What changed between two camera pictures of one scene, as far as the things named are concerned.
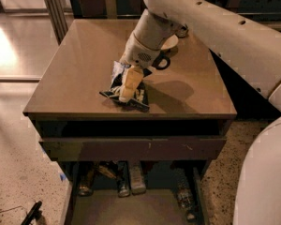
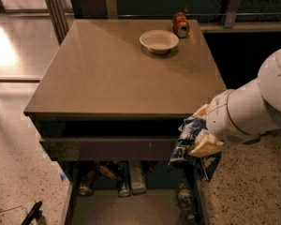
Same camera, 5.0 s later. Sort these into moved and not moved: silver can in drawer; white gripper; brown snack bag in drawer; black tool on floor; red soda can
Moved: white gripper
Not moved: black tool on floor; silver can in drawer; brown snack bag in drawer; red soda can
